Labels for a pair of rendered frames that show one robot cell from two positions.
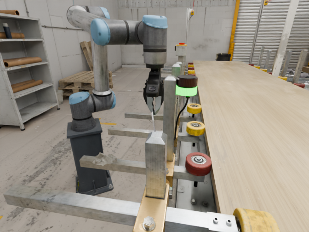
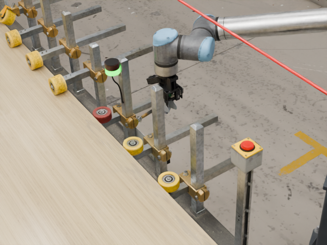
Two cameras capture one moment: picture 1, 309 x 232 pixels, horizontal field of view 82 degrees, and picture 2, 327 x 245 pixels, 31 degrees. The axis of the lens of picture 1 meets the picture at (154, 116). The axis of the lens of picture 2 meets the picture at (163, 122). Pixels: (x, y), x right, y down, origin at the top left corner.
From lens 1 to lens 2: 2.71 m
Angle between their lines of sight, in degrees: 106
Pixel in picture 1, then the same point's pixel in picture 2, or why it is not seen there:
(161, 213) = (88, 65)
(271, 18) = not seen: outside the picture
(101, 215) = not seen: hidden behind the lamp
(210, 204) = not seen: hidden behind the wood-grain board
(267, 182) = (57, 121)
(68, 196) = (126, 54)
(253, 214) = (58, 77)
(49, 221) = (299, 199)
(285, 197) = (47, 117)
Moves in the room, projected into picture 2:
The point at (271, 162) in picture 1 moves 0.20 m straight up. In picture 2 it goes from (56, 137) to (48, 97)
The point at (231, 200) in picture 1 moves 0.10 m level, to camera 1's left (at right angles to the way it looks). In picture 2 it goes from (71, 103) to (89, 93)
